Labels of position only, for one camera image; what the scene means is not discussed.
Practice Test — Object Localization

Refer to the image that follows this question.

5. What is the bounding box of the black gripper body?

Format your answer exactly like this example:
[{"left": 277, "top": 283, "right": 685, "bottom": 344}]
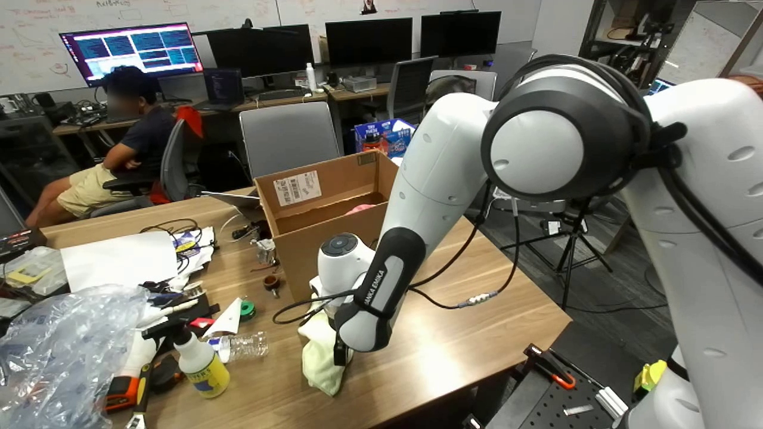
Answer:
[{"left": 331, "top": 332, "right": 354, "bottom": 370}]

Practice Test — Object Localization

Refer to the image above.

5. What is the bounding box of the pale green towel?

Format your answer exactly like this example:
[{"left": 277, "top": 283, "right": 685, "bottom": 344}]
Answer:
[{"left": 297, "top": 312, "right": 350, "bottom": 400}]

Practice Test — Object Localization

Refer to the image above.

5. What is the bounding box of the pink cloth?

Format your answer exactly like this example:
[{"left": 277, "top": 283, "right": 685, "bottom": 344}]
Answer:
[{"left": 344, "top": 201, "right": 384, "bottom": 220}]

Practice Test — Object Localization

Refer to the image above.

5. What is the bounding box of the cardboard box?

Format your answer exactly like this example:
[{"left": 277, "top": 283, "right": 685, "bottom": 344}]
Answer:
[{"left": 253, "top": 151, "right": 402, "bottom": 307}]

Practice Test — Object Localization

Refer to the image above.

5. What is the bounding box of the clear plastic water bottle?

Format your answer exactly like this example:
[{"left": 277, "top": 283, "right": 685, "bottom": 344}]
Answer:
[{"left": 207, "top": 332, "right": 271, "bottom": 365}]

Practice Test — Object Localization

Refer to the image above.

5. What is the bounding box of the yellow spray bottle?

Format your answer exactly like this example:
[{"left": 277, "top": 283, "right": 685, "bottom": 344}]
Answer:
[{"left": 141, "top": 318, "right": 235, "bottom": 400}]

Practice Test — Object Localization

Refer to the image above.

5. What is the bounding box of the black perforated plate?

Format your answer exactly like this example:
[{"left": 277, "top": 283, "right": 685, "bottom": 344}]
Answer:
[{"left": 485, "top": 366, "right": 631, "bottom": 429}]

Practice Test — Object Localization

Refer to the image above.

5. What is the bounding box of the grey padded office chair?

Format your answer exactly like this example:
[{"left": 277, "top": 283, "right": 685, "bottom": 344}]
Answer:
[{"left": 236, "top": 101, "right": 344, "bottom": 182}]

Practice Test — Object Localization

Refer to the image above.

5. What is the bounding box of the blue printed carton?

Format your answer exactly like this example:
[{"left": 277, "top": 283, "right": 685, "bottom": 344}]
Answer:
[{"left": 354, "top": 116, "right": 420, "bottom": 158}]

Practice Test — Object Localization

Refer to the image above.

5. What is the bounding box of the white paper sheet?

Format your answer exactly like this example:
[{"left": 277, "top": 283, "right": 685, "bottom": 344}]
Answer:
[{"left": 57, "top": 228, "right": 181, "bottom": 296}]

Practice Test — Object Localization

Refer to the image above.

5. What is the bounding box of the office chair with jacket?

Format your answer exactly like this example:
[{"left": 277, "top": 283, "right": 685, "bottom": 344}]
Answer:
[{"left": 87, "top": 104, "right": 207, "bottom": 218}]

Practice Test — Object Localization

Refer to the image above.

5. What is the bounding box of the black tripod stand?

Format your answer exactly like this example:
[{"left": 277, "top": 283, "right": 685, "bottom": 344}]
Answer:
[{"left": 508, "top": 197, "right": 619, "bottom": 312}]

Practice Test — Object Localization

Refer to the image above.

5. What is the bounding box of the red jacket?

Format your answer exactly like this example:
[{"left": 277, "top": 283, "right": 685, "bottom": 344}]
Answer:
[{"left": 174, "top": 104, "right": 207, "bottom": 145}]

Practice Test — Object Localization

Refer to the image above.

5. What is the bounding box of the clear plastic bag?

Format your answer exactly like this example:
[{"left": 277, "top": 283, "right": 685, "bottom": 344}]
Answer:
[{"left": 0, "top": 283, "right": 151, "bottom": 429}]

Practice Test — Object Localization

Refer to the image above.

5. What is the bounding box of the seated person dark shirt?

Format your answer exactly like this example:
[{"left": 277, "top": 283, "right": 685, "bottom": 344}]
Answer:
[{"left": 24, "top": 65, "right": 179, "bottom": 232}]

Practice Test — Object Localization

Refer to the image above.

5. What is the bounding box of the dark computer monitor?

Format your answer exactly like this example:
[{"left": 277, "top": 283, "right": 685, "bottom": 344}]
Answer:
[
  {"left": 205, "top": 22, "right": 318, "bottom": 78},
  {"left": 418, "top": 7, "right": 505, "bottom": 58},
  {"left": 322, "top": 17, "right": 416, "bottom": 66}
]

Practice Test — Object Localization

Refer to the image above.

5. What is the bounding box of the lit computer monitor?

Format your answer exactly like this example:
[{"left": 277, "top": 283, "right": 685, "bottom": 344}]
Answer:
[{"left": 57, "top": 19, "right": 205, "bottom": 80}]

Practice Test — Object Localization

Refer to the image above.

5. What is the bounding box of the black camera cable loop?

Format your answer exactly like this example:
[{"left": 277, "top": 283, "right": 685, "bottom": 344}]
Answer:
[{"left": 271, "top": 185, "right": 523, "bottom": 328}]

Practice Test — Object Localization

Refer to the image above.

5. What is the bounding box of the orange handled tool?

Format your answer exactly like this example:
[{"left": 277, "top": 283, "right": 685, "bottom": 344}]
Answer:
[{"left": 523, "top": 340, "right": 581, "bottom": 393}]

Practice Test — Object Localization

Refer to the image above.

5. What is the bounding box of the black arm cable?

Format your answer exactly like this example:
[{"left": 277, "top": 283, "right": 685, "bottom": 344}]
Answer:
[{"left": 508, "top": 53, "right": 763, "bottom": 288}]

